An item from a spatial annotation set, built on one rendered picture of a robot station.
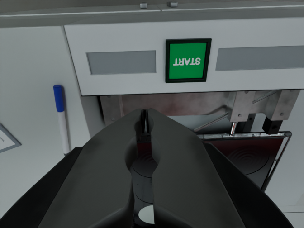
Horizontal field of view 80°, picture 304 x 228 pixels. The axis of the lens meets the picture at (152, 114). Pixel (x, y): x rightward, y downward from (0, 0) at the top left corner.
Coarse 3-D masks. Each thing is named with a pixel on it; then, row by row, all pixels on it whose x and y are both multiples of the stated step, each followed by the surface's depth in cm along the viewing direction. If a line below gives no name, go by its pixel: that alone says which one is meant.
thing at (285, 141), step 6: (288, 138) 39; (282, 144) 40; (282, 150) 41; (276, 156) 42; (276, 162) 43; (270, 168) 44; (270, 174) 45; (264, 180) 47; (270, 180) 46; (264, 186) 47
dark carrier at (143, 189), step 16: (144, 144) 40; (224, 144) 40; (240, 144) 40; (256, 144) 40; (272, 144) 40; (144, 160) 42; (240, 160) 43; (256, 160) 43; (272, 160) 43; (144, 176) 45; (256, 176) 46; (144, 192) 48; (144, 224) 57
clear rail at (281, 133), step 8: (144, 136) 39; (200, 136) 38; (208, 136) 38; (216, 136) 38; (224, 136) 38; (232, 136) 38; (240, 136) 38; (248, 136) 38; (256, 136) 38; (264, 136) 38; (272, 136) 38; (280, 136) 38; (288, 136) 38
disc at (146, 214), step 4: (144, 208) 52; (148, 208) 52; (152, 208) 52; (140, 212) 53; (144, 212) 53; (148, 212) 53; (152, 212) 53; (140, 216) 54; (144, 216) 54; (148, 216) 54; (152, 216) 55; (144, 220) 56; (148, 220) 56; (152, 220) 56
